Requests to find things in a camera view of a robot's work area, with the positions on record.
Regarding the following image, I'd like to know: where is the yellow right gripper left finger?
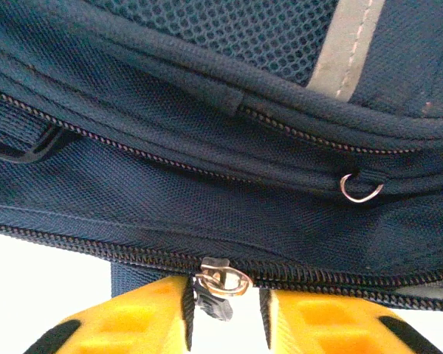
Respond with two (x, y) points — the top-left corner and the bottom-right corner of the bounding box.
(21, 275), (195, 354)

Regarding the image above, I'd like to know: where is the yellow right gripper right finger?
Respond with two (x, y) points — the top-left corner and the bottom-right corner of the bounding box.
(258, 287), (443, 354)

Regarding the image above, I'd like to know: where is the navy blue backpack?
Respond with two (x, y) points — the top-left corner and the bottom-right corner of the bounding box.
(0, 0), (443, 322)

